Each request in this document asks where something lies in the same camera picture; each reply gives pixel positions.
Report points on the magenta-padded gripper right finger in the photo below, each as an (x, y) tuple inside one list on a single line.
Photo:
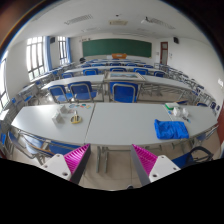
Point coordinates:
[(161, 165)]

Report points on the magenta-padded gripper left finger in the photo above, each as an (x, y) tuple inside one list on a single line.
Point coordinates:
[(60, 164)]

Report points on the blue towel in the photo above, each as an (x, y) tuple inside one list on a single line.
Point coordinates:
[(170, 129)]

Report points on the black-framed blue chair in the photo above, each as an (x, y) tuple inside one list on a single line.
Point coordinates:
[(186, 159)]

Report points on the white box with printed label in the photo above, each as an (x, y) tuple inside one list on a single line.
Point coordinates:
[(176, 111)]

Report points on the green and white flat box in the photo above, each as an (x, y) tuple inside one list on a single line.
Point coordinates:
[(172, 105)]

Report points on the colourful small cards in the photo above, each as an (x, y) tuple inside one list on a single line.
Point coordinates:
[(80, 106)]

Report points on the red-brown double door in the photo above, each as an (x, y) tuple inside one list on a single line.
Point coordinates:
[(221, 123)]

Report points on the group of blue chairs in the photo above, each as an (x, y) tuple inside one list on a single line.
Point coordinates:
[(124, 91)]

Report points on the rows of white desks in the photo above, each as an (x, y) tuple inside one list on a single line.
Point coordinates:
[(83, 80)]

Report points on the grey framed flat panel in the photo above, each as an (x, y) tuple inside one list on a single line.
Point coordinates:
[(125, 76)]

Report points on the tall white-framed window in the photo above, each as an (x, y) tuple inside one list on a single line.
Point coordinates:
[(35, 56), (62, 50), (3, 83)]

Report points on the blue curtain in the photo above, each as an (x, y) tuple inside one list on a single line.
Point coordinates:
[(68, 50), (48, 53)]

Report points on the brown classroom door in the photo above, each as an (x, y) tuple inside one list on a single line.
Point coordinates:
[(164, 53)]

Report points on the orange lectern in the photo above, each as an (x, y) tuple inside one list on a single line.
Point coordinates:
[(119, 56)]

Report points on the green chalkboard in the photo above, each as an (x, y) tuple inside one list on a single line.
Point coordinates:
[(116, 47)]

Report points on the group of ceiling lights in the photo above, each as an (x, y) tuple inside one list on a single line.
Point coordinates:
[(79, 19)]

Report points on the ceiling air conditioner vent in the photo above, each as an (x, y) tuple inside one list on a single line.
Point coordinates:
[(118, 22)]

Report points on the black wall speaker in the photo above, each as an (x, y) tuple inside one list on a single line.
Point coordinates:
[(176, 40), (52, 39)]

